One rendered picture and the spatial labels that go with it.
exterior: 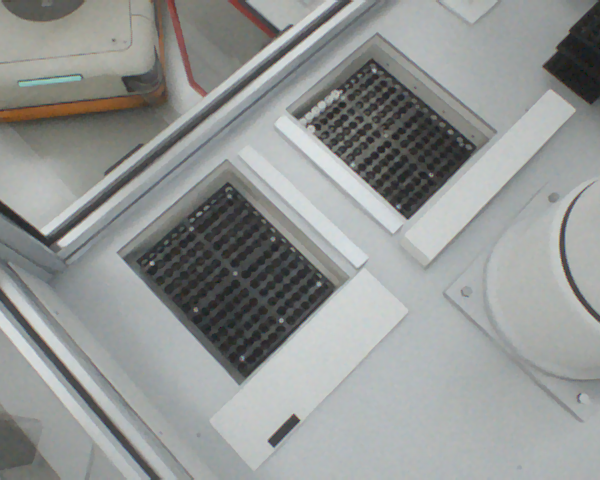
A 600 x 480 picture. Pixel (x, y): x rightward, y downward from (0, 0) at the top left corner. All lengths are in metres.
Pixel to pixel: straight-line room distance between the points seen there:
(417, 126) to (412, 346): 0.35
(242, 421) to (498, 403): 0.32
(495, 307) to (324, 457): 0.28
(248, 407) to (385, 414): 0.17
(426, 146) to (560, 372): 0.37
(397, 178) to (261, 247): 0.24
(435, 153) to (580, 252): 0.36
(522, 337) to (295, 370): 0.28
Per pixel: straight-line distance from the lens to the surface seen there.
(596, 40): 0.90
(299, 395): 0.69
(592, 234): 0.56
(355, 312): 0.71
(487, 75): 0.91
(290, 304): 0.79
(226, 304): 0.76
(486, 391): 0.75
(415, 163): 0.86
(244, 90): 0.79
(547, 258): 0.62
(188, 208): 0.88
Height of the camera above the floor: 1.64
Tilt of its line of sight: 72 degrees down
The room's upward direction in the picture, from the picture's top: 5 degrees clockwise
